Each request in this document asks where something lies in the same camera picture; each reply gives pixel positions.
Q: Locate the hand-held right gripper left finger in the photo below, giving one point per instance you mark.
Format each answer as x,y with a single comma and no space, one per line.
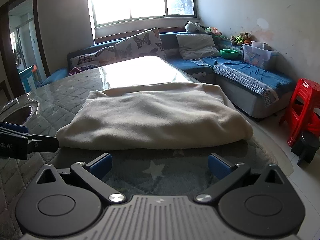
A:
101,165

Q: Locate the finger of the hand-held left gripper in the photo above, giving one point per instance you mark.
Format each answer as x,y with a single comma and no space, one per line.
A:
46,143

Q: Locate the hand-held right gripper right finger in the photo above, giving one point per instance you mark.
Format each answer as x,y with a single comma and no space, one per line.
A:
218,166

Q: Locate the cream sweatshirt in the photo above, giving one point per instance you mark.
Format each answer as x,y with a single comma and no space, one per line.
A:
155,115

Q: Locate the glass-topped table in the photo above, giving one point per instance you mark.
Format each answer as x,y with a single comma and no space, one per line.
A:
75,90

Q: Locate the blue toy playpen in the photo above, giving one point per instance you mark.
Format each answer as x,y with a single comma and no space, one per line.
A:
28,78

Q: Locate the blue corner sofa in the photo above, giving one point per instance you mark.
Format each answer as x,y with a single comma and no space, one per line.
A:
232,97

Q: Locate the pink cloth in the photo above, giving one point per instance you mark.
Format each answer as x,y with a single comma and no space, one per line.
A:
74,71

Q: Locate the flat butterfly print pillow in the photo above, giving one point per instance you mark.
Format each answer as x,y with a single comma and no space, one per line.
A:
86,67

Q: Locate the black plastic stool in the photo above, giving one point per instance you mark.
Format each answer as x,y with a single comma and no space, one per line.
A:
307,147

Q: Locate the blue patterned sofa cover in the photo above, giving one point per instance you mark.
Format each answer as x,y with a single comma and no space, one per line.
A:
250,76

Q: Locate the long butterfly print pillow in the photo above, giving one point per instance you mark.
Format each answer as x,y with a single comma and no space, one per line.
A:
92,57

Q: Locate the red plastic stool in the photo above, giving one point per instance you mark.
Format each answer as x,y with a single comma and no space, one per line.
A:
306,97

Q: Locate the green plastic basin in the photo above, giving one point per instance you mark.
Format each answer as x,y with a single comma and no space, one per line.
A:
228,54

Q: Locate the clear plastic storage box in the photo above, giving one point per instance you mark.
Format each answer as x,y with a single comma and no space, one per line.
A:
257,56

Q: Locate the grey pillow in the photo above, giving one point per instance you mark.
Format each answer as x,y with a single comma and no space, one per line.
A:
197,46

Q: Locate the large butterfly print pillow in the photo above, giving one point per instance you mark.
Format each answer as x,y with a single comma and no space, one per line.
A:
142,43

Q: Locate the pile of small plush toys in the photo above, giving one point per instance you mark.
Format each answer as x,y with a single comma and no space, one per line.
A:
241,39

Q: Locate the panda plush toy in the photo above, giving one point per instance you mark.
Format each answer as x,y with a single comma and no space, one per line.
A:
193,27

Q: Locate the sliding window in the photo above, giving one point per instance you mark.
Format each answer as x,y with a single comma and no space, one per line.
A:
140,0

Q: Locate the dark wooden door frame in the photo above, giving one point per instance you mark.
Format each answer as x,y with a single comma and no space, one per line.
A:
40,42

